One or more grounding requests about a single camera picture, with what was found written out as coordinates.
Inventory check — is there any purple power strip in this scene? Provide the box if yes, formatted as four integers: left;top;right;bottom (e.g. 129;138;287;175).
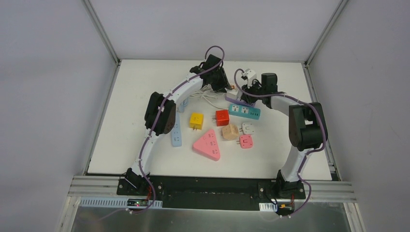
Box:
225;95;256;107

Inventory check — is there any teal power strip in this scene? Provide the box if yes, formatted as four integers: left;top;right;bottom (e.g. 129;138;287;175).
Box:
228;104;261;120

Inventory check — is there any red cube socket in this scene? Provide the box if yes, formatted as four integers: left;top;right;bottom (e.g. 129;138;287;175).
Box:
213;109;230;127

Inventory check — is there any yellow cube socket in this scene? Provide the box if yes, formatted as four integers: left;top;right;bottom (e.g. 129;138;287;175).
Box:
189;112;204;130

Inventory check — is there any white plug adapter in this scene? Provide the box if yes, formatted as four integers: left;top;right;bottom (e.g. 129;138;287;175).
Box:
239;122;255;135

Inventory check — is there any beige cube socket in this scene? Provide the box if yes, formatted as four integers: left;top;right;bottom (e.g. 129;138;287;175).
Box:
221;124;239;141

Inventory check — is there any pink plug adapter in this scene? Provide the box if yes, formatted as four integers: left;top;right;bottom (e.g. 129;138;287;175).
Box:
238;134;254;149

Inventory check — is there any pink power strip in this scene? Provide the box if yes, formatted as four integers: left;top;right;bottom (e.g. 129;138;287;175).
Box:
192;129;221;161

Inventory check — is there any white cube socket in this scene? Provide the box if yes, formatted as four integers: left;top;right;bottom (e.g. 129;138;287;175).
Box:
225;89;238;100

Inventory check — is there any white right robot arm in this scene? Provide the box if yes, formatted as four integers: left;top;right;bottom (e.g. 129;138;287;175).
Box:
238;69;328;198

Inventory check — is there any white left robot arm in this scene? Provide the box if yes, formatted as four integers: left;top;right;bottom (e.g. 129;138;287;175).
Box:
123;55;230;196

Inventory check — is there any white coiled cable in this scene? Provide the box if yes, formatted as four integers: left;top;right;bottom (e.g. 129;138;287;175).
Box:
189;84;230;111

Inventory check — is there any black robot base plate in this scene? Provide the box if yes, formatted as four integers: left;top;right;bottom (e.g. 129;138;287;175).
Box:
117;175;306;211

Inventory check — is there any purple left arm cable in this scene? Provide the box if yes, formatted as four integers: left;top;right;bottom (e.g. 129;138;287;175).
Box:
128;45;225;215

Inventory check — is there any aluminium frame rail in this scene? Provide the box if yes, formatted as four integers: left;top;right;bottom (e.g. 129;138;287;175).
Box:
81;0;120;66

